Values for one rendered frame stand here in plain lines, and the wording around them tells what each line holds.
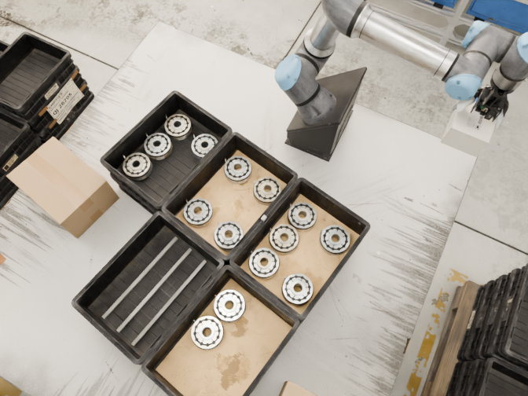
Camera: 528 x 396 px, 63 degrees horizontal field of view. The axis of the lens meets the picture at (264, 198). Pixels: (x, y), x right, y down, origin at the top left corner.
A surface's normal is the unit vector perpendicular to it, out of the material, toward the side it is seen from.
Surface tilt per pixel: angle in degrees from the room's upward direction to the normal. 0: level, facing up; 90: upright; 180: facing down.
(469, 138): 90
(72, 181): 0
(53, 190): 0
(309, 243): 0
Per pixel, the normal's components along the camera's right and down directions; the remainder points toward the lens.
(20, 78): 0.00, -0.40
